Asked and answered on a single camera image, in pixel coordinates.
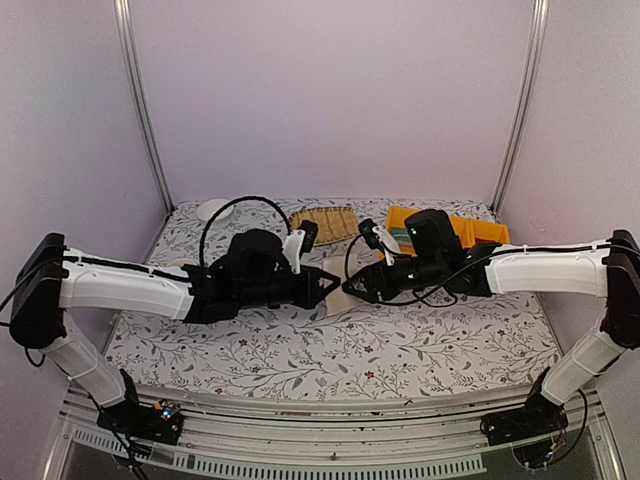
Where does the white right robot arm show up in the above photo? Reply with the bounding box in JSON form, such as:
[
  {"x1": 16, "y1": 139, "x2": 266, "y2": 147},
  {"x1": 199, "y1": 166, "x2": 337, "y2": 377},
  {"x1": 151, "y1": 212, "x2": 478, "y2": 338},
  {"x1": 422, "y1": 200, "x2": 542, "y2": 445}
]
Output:
[{"x1": 342, "y1": 209, "x2": 639, "y2": 406}]

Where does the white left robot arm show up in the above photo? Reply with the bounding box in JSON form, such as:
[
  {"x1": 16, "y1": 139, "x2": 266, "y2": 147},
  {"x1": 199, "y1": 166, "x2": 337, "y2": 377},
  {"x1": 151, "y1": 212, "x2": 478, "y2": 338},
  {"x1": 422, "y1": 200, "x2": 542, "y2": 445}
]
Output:
[{"x1": 3, "y1": 229, "x2": 341, "y2": 408}]

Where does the green item in bin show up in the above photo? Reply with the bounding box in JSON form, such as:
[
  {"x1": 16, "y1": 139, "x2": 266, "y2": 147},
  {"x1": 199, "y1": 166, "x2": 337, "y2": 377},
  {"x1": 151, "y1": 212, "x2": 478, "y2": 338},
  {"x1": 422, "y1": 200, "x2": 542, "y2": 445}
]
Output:
[{"x1": 390, "y1": 228, "x2": 412, "y2": 247}]

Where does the woven bamboo tray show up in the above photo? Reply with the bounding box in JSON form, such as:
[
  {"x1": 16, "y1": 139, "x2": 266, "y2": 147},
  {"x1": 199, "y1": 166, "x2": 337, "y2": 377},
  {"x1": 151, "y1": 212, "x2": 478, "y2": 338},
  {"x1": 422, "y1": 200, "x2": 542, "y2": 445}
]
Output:
[{"x1": 289, "y1": 206, "x2": 359, "y2": 245}]

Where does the yellow bin left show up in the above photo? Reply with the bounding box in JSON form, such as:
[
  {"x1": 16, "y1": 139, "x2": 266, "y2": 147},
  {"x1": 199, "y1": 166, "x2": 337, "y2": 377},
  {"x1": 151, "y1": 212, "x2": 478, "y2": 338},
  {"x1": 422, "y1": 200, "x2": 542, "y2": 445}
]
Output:
[{"x1": 386, "y1": 206, "x2": 416, "y2": 233}]

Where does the yellow bin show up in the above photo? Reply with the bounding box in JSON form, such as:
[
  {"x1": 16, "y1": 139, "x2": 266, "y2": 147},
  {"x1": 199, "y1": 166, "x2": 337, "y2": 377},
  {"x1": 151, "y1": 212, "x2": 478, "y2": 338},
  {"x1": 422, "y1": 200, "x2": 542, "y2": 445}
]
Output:
[
  {"x1": 472, "y1": 220, "x2": 511, "y2": 244},
  {"x1": 449, "y1": 216, "x2": 475, "y2": 248},
  {"x1": 386, "y1": 206, "x2": 416, "y2": 233}
]

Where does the yellow bin middle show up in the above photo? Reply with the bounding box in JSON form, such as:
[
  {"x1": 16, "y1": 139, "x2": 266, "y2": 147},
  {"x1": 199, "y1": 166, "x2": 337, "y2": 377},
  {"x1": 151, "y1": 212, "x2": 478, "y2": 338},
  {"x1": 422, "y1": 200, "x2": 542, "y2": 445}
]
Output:
[{"x1": 449, "y1": 216, "x2": 475, "y2": 248}]

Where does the yellow bin right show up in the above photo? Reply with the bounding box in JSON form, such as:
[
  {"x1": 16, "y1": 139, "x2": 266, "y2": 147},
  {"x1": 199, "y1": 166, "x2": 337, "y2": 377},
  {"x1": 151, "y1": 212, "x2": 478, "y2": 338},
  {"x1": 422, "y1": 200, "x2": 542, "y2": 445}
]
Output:
[{"x1": 472, "y1": 220, "x2": 511, "y2": 244}]

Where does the small white bowl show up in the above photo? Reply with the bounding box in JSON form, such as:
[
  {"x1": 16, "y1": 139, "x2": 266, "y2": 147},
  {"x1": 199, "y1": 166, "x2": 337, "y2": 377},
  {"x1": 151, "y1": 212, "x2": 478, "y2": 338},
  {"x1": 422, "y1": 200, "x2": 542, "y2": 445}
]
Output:
[{"x1": 196, "y1": 199, "x2": 234, "y2": 223}]

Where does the cream ceramic mug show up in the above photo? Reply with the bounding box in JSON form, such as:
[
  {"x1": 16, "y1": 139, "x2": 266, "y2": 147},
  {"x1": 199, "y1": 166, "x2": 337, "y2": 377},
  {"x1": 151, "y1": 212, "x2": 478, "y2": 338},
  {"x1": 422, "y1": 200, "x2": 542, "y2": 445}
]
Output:
[{"x1": 168, "y1": 258, "x2": 195, "y2": 267}]

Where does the floral patterned table mat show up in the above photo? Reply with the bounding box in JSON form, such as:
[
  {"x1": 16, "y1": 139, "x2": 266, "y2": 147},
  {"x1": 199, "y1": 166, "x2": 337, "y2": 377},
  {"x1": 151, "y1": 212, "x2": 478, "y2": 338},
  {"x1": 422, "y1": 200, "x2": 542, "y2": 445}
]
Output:
[{"x1": 102, "y1": 197, "x2": 561, "y2": 401}]

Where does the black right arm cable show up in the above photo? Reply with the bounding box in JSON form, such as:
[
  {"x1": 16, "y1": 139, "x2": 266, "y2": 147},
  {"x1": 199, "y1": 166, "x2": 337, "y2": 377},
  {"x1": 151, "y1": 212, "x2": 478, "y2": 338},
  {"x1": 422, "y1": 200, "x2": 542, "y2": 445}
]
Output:
[{"x1": 344, "y1": 234, "x2": 496, "y2": 307}]

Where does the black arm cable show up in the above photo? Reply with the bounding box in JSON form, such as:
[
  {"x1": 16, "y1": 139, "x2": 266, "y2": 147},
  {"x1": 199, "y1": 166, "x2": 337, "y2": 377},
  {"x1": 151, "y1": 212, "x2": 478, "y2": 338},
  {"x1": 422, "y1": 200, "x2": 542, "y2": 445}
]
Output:
[
  {"x1": 344, "y1": 234, "x2": 496, "y2": 307},
  {"x1": 198, "y1": 195, "x2": 294, "y2": 266}
]

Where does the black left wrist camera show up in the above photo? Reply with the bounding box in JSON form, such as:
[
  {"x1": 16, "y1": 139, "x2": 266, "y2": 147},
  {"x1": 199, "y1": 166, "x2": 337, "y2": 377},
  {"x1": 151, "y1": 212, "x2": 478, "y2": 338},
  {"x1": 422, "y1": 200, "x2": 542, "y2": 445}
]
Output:
[{"x1": 282, "y1": 220, "x2": 319, "y2": 274}]

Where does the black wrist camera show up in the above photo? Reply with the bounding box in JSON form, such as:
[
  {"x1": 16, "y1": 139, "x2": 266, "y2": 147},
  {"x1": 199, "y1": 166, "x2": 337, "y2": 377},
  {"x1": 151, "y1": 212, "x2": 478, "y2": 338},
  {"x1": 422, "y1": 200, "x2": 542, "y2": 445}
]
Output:
[
  {"x1": 282, "y1": 220, "x2": 319, "y2": 274},
  {"x1": 358, "y1": 218, "x2": 402, "y2": 266}
]

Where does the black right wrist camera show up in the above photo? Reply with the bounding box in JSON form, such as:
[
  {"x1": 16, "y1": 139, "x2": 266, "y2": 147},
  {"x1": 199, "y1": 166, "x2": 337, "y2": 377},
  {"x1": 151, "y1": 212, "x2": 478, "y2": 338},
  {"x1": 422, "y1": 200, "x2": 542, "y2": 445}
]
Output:
[{"x1": 358, "y1": 218, "x2": 402, "y2": 266}]

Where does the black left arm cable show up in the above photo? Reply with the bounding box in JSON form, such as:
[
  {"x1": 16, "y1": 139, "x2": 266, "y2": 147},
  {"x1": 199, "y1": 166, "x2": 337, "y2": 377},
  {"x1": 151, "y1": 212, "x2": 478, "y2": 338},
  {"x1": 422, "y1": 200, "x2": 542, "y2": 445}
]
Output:
[{"x1": 198, "y1": 195, "x2": 294, "y2": 266}]

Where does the aluminium front rail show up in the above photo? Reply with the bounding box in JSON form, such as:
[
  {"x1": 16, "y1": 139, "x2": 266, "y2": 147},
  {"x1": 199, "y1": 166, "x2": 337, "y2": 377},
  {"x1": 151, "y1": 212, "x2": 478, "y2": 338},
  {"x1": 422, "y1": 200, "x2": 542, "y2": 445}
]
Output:
[{"x1": 42, "y1": 384, "x2": 626, "y2": 480}]

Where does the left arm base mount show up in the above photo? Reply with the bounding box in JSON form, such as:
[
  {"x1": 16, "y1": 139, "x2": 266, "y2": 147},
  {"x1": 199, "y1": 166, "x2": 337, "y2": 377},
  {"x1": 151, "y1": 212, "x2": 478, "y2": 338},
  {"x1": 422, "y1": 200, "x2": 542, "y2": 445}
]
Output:
[{"x1": 97, "y1": 376, "x2": 184, "y2": 446}]

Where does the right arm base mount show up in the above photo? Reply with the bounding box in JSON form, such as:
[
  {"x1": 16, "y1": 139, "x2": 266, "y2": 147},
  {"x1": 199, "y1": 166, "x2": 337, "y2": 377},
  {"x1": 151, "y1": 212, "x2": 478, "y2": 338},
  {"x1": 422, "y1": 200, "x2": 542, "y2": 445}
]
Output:
[{"x1": 480, "y1": 380, "x2": 569, "y2": 446}]

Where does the aluminium frame post right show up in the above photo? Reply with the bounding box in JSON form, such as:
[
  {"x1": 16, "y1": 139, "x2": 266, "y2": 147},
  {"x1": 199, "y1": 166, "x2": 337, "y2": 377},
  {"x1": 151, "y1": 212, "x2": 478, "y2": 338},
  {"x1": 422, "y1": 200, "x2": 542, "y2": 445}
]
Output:
[{"x1": 490, "y1": 0, "x2": 550, "y2": 218}]

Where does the aluminium frame post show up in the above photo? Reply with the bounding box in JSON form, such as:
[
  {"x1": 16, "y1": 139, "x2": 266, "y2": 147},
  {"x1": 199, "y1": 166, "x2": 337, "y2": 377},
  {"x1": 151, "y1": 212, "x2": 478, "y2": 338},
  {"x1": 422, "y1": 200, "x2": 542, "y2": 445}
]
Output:
[
  {"x1": 490, "y1": 0, "x2": 550, "y2": 218},
  {"x1": 113, "y1": 0, "x2": 175, "y2": 214}
]

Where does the aluminium frame post left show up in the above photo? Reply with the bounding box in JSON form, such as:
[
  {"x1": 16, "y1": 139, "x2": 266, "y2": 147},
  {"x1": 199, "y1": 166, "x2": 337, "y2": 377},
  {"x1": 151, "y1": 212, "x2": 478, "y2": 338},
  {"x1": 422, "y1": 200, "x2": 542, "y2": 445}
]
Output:
[{"x1": 113, "y1": 0, "x2": 175, "y2": 214}]

